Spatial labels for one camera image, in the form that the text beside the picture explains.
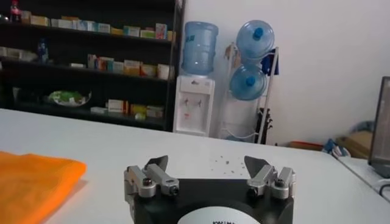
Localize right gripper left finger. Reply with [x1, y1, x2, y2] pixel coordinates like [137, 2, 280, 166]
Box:
[124, 155, 180, 203]

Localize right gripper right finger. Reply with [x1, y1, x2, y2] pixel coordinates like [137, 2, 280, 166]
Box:
[243, 155, 297, 200]

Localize orange t-shirt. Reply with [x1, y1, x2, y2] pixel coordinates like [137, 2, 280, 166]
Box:
[0, 151, 88, 224]

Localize grey blue clothes pile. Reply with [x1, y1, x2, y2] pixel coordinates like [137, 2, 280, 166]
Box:
[350, 120, 376, 135]

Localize orange rimmed cardboard box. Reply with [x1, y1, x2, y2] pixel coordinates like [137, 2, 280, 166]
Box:
[288, 140, 324, 152]

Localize scattered dark crumbs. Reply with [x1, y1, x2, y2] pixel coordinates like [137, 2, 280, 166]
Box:
[208, 155, 248, 177]

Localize black tripod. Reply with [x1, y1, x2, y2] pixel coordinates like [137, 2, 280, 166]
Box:
[255, 108, 274, 144]

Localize blue white package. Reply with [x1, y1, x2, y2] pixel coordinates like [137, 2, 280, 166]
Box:
[322, 138, 352, 159]

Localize yellow green medicine box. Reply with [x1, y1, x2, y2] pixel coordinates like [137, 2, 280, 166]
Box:
[130, 103, 148, 116]

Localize white box red stripe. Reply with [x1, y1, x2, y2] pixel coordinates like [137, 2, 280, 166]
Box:
[107, 99, 130, 114]

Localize white water dispenser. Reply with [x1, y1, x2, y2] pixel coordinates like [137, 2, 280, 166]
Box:
[172, 75, 216, 138]

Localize white jug rack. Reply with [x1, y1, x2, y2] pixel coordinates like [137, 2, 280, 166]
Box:
[218, 42, 280, 144]

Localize white side table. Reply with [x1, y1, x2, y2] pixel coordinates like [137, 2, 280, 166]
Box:
[337, 156, 390, 203]

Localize large brown cardboard box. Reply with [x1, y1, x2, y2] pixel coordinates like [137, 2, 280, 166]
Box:
[336, 130, 377, 159]

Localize black shelf unit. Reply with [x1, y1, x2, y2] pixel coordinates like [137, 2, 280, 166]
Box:
[0, 0, 186, 132]

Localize green white patterned bowl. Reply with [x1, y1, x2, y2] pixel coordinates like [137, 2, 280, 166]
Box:
[48, 89, 93, 108]

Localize yellow white medicine box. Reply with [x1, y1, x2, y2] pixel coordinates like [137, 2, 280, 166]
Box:
[123, 60, 141, 76]

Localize grey laptop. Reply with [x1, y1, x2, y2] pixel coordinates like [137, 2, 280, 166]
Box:
[367, 75, 390, 179]

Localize dark blue hanging cloth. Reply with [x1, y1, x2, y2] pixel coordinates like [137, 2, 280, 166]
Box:
[261, 48, 280, 77]

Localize pink white medicine box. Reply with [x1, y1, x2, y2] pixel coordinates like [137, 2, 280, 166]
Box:
[87, 54, 98, 70]

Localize blue labelled water jug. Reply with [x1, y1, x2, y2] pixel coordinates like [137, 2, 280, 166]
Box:
[182, 21, 219, 77]

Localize tall white red box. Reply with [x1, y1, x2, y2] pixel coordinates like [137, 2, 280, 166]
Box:
[155, 23, 168, 40]

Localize blue plastic bottle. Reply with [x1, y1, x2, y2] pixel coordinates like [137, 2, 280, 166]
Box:
[37, 38, 50, 64]

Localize white box orange lid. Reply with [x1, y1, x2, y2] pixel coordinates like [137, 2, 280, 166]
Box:
[62, 15, 80, 30]

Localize cola bottle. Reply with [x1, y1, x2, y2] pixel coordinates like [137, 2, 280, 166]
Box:
[10, 0, 22, 22]

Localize laptop power cable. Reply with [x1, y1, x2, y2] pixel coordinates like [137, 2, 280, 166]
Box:
[377, 181, 390, 196]

